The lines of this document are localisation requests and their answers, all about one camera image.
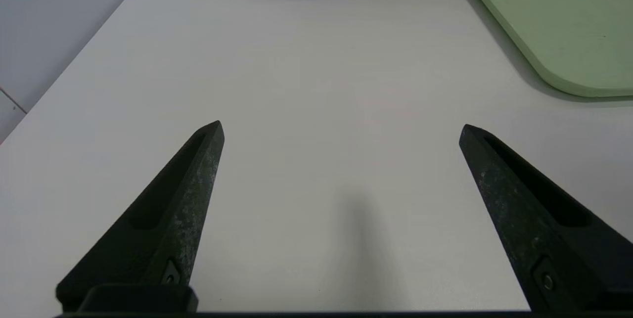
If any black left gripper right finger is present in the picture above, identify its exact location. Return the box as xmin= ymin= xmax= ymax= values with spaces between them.
xmin=459 ymin=124 xmax=633 ymax=311

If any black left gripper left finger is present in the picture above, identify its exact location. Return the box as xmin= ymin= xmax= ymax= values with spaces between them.
xmin=55 ymin=120 xmax=225 ymax=312

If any light green plastic tray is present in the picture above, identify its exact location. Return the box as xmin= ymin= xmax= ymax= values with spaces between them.
xmin=459 ymin=0 xmax=633 ymax=98

